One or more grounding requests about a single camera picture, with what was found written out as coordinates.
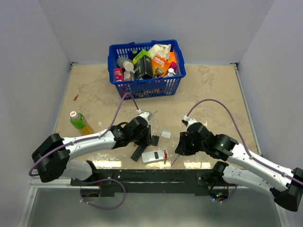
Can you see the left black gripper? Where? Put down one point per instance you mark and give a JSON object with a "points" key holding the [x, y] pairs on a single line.
{"points": [[147, 140]]}

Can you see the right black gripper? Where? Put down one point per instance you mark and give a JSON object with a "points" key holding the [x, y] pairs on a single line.
{"points": [[182, 148]]}

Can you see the black battery cover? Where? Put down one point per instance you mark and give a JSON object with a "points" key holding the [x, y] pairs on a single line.
{"points": [[155, 140]]}

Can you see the white battery cover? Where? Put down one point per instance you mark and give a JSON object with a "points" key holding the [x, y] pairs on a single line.
{"points": [[166, 134]]}

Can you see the white red remote control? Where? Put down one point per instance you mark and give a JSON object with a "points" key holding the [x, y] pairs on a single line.
{"points": [[153, 156]]}

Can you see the black remote control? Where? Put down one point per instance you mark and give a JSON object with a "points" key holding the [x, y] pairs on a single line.
{"points": [[137, 153]]}

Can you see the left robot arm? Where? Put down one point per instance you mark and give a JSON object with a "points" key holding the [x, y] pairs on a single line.
{"points": [[56, 156]]}

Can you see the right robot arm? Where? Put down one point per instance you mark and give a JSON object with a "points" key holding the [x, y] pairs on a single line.
{"points": [[239, 166]]}

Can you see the blue plastic basket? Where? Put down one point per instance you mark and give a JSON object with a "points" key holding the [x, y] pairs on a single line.
{"points": [[145, 87]]}

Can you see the orange label bottle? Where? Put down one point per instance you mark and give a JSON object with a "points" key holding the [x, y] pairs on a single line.
{"points": [[128, 75]]}

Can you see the white pump bottle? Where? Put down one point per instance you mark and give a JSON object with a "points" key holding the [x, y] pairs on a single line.
{"points": [[171, 72]]}

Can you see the black green carton box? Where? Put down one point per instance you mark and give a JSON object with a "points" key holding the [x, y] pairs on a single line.
{"points": [[143, 65]]}

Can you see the pink packet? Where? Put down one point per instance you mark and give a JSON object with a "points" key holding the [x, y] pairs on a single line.
{"points": [[118, 75]]}

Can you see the orange Gillette razor box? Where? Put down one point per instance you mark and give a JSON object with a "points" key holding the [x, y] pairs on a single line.
{"points": [[160, 66]]}

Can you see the green orange drink bottle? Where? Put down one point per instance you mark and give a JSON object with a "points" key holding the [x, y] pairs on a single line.
{"points": [[80, 123]]}

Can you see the grey white bottle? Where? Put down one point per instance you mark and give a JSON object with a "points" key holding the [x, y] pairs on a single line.
{"points": [[126, 64]]}

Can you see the crumpled white paper bag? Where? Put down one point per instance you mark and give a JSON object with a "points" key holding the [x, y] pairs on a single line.
{"points": [[161, 50]]}

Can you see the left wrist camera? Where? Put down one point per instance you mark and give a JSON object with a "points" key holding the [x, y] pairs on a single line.
{"points": [[145, 115]]}

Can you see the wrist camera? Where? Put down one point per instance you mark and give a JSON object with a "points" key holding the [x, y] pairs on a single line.
{"points": [[188, 120], [145, 115]]}

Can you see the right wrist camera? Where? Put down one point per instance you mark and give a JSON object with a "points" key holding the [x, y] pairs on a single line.
{"points": [[188, 120]]}

